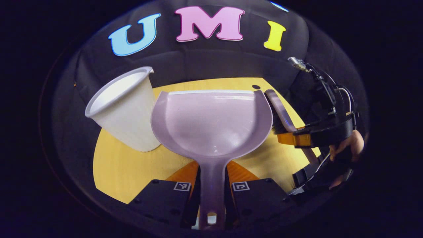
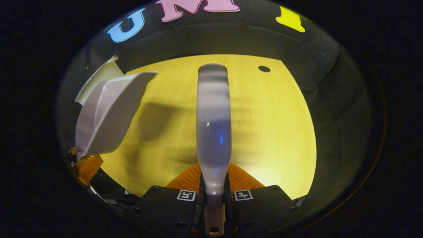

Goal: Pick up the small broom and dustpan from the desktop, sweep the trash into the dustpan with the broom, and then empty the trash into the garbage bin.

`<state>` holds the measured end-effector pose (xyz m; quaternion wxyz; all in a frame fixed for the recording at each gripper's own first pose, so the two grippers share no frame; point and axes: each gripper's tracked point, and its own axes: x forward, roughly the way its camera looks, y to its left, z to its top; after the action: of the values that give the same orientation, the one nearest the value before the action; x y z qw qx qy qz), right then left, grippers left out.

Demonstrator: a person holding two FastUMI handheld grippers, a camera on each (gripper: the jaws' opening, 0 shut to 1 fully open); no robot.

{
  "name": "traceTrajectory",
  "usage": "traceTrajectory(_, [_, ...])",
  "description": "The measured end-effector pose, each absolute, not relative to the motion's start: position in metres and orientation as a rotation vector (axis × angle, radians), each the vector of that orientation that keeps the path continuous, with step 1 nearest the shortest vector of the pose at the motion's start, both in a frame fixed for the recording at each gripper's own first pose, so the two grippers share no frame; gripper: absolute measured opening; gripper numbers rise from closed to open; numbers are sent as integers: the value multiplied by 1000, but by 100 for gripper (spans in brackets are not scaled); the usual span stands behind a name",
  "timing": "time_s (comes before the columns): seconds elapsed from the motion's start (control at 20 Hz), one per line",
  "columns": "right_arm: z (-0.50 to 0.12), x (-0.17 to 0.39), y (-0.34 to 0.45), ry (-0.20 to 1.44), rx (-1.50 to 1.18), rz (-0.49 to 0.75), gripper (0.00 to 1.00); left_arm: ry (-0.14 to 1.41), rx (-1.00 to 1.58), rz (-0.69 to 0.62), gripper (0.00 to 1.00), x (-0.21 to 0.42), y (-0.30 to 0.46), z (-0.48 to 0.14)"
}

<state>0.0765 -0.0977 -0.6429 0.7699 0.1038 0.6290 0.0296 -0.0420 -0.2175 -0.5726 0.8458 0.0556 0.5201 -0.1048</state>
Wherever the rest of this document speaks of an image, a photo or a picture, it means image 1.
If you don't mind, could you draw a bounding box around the lilac plastic dustpan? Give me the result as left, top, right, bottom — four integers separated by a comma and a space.
151, 89, 273, 230

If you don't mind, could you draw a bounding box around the lilac small broom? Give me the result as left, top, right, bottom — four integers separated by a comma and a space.
264, 89, 319, 166

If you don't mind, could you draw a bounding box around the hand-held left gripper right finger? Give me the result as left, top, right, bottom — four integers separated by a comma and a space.
226, 160, 297, 228

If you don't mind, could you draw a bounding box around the thin grey cable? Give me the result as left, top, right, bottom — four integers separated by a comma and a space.
337, 86, 352, 114

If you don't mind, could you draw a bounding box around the wooden desktop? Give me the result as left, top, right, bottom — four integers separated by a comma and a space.
93, 78, 323, 204

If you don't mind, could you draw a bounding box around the white ribbed garbage bin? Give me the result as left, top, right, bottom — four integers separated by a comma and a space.
85, 66, 161, 152

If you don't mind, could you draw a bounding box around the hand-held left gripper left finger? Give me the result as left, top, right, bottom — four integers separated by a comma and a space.
127, 160, 201, 229

